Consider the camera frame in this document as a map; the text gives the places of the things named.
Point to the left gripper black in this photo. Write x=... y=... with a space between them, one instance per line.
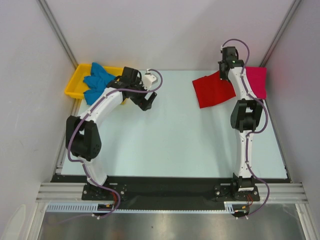
x=147 y=104

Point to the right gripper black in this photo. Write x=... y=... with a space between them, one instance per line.
x=222 y=76

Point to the red t shirt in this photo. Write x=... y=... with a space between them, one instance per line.
x=211 y=90

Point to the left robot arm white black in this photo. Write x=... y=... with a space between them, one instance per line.
x=82 y=138

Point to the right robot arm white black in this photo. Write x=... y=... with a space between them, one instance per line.
x=244 y=119

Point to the folded magenta t shirt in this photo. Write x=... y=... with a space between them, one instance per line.
x=257 y=79

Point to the blue t shirt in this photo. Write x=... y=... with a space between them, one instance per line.
x=97 y=81

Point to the yellow plastic tray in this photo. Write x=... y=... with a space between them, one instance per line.
x=76 y=86

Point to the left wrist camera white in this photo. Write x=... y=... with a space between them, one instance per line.
x=148 y=80

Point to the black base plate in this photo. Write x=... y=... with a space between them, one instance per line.
x=163 y=193

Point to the grey slotted cable duct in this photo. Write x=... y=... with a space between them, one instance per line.
x=103 y=208

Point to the aluminium frame rail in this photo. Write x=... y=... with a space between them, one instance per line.
x=270 y=190

